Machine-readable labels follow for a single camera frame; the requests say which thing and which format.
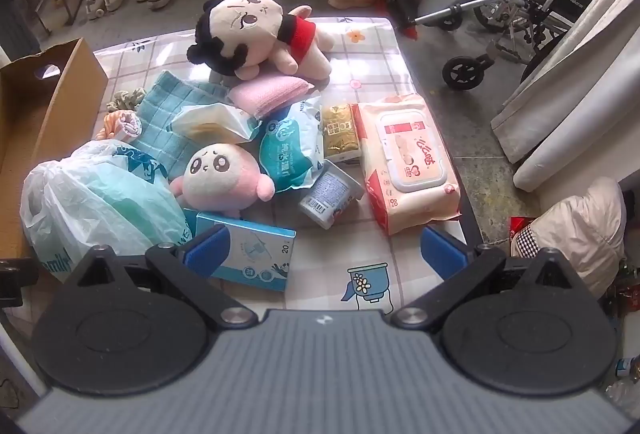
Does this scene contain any blue and white carton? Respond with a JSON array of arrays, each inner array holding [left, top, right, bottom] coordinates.
[[182, 209, 297, 292]]

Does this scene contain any pink wet wipes pack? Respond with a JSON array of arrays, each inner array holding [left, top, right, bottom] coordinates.
[[351, 93, 462, 236]]

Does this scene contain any clear plastic bottle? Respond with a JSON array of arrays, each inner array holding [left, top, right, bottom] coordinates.
[[605, 379, 640, 412]]

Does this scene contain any gold snack packet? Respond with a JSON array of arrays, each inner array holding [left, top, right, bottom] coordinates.
[[321, 103, 362, 164]]

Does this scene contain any pink scrub sponge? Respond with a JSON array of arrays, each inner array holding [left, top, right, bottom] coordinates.
[[227, 73, 313, 119]]

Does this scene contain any cardboard box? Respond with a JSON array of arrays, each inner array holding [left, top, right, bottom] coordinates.
[[0, 38, 109, 260]]

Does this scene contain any white plastic bag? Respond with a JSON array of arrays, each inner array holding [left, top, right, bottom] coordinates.
[[20, 139, 193, 285]]

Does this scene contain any teal checked towel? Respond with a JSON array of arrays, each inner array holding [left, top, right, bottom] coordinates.
[[131, 70, 236, 180]]

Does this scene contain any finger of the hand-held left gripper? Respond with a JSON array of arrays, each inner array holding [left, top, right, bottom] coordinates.
[[0, 258, 39, 308]]

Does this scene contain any beige jacket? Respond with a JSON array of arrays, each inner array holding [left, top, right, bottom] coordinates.
[[525, 176, 628, 300]]

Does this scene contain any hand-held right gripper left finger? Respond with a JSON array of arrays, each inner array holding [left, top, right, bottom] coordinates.
[[62, 224, 256, 330]]

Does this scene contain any white curtain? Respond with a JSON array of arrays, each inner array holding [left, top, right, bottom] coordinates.
[[490, 0, 640, 192]]

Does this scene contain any small plastic cup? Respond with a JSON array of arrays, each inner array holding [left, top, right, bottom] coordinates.
[[299, 159, 366, 230]]

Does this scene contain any black storage bin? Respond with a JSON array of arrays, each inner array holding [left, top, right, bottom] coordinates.
[[0, 0, 41, 60]]

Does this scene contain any pink round plush toy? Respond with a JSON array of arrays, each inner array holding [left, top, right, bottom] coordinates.
[[169, 141, 276, 217]]

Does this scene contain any orange striped cloth toy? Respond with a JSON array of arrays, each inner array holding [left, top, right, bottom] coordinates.
[[97, 110, 143, 142]]

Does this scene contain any white cotton swab packet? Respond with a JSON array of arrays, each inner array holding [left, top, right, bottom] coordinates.
[[170, 103, 263, 145]]

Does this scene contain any teal wipes packet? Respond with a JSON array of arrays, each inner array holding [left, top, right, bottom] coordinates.
[[257, 96, 326, 194]]

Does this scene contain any green scrunchie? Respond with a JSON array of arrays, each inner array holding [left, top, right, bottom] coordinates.
[[106, 86, 148, 114]]

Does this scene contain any black-haired plush doll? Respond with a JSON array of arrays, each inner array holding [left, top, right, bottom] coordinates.
[[186, 0, 333, 82]]

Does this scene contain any houndstooth cloth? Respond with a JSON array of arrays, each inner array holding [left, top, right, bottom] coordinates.
[[510, 220, 543, 260]]

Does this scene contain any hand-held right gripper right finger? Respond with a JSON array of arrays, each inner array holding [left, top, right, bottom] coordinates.
[[391, 225, 587, 330]]

